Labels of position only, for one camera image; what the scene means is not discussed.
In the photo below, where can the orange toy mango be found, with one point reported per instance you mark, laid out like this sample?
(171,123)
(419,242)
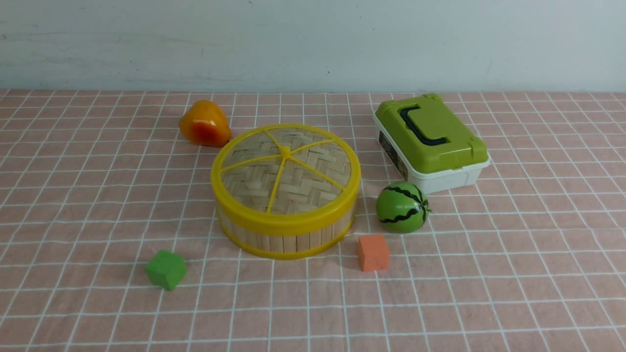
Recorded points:
(205,124)

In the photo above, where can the green lidded white storage box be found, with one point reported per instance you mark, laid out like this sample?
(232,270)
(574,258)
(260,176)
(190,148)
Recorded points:
(429,145)

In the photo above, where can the bamboo steamer basket base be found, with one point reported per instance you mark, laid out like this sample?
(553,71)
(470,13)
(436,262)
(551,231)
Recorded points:
(302,245)

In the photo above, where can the green foam cube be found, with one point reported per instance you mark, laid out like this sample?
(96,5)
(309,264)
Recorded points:
(166,269)

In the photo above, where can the orange foam cube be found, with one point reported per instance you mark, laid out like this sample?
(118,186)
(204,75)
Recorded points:
(373,253)

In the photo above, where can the green toy watermelon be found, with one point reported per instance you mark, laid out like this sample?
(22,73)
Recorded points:
(402,208)

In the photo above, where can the yellow woven bamboo steamer lid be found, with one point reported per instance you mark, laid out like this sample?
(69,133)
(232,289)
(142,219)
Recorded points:
(287,180)

